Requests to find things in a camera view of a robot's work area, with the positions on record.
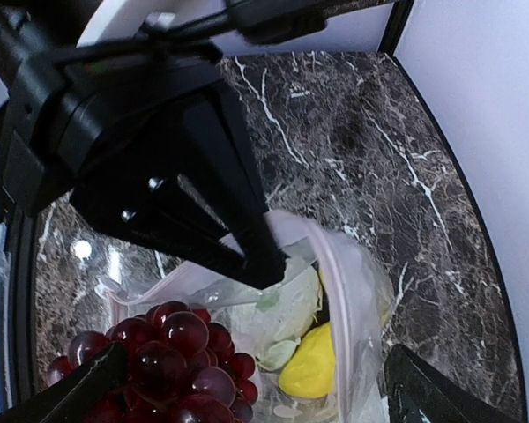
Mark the clear zip top bag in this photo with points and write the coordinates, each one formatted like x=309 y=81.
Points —
x=329 y=277

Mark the dark red toy grapes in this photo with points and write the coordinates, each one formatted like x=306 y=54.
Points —
x=183 y=367

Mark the left black frame post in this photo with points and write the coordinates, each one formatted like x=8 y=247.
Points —
x=395 y=26

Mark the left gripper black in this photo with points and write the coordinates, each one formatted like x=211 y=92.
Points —
x=71 y=110

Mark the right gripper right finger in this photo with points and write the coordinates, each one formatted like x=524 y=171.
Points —
x=417 y=392

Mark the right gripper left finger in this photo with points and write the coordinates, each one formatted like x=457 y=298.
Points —
x=71 y=399

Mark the white toy cauliflower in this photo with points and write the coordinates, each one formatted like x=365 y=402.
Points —
x=271 y=328

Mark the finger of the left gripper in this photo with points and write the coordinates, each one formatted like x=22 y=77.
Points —
x=226 y=177

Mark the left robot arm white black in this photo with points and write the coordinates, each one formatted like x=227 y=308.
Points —
x=146 y=137

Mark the yellow toy corn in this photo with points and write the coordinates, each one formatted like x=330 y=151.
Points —
x=321 y=279

